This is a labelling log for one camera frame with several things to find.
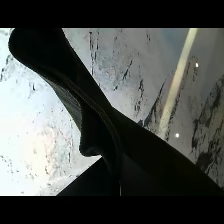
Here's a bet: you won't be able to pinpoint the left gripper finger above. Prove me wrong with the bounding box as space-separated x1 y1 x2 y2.
56 157 121 197

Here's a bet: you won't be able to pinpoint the black pants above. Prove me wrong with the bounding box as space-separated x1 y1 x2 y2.
7 28 224 197

